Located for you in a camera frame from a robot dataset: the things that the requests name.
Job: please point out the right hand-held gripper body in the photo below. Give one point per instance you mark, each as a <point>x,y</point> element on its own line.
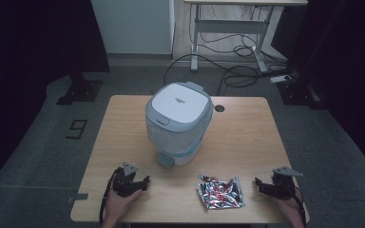
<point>283,186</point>

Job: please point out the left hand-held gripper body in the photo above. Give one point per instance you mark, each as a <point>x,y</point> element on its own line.
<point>123,185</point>

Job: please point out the silver foil wrapper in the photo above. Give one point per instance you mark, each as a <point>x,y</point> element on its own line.
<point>221,193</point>

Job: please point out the white trash can grey lid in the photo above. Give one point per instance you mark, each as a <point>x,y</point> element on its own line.
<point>180,104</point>

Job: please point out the person's right hand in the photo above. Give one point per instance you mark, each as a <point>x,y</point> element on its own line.
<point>288,209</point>

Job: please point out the person's left hand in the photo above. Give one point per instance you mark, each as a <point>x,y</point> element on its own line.
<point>115,207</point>

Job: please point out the grey tape strip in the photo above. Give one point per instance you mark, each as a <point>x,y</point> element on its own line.
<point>80,197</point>

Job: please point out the translucent blue trash bag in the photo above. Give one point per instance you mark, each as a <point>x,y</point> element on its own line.
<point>171,142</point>

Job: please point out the black stand base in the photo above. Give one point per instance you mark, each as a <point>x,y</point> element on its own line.
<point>80,90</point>
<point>297,93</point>

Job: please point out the white power strip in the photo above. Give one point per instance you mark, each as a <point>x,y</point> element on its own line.
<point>280,78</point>

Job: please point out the black curtain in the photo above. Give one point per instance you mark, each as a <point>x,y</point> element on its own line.
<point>345,47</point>
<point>28,47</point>

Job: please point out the white cabinet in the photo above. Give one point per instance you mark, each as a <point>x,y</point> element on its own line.
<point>133,25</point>

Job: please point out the white metal frame desk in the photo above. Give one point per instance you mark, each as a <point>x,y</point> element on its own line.
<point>231,26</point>

